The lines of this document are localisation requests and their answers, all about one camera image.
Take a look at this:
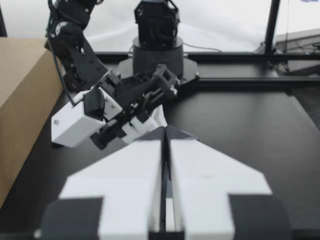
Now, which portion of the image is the cardboard box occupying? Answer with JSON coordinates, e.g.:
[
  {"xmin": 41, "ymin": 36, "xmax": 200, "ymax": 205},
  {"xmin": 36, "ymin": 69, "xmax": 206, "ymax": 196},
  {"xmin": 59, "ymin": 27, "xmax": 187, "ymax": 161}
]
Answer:
[{"xmin": 0, "ymin": 37, "xmax": 69, "ymax": 210}]

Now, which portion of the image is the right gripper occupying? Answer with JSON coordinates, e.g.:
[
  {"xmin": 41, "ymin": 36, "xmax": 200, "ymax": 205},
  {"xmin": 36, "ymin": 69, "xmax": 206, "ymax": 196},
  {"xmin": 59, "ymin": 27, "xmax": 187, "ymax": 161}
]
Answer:
[{"xmin": 91, "ymin": 63, "xmax": 181, "ymax": 151}]

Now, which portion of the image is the black frame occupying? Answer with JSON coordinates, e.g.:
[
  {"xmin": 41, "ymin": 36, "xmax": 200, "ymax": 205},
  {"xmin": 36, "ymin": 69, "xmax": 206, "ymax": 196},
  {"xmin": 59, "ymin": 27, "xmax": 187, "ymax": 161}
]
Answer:
[{"xmin": 0, "ymin": 0, "xmax": 320, "ymax": 87}]

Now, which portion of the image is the thin grey cable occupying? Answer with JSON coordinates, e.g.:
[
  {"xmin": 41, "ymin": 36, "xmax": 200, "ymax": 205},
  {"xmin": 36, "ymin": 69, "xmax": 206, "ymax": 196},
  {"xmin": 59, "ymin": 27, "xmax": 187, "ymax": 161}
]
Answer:
[{"xmin": 184, "ymin": 41, "xmax": 222, "ymax": 54}]

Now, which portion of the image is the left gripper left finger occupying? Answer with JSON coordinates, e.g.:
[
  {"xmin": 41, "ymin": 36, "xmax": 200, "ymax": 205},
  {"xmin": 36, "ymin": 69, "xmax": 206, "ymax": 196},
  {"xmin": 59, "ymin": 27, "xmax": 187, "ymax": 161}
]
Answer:
[{"xmin": 34, "ymin": 126, "xmax": 166, "ymax": 240}]

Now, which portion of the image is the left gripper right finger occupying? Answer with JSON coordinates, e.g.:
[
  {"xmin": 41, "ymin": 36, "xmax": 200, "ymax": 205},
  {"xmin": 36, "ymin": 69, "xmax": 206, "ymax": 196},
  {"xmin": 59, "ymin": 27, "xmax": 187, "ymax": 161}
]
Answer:
[{"xmin": 163, "ymin": 125, "xmax": 309, "ymax": 240}]

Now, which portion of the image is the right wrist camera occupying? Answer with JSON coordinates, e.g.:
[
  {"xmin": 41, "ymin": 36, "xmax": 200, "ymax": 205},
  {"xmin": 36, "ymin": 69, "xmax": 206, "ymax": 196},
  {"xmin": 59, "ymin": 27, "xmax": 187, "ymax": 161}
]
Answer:
[{"xmin": 51, "ymin": 87, "xmax": 124, "ymax": 149}]

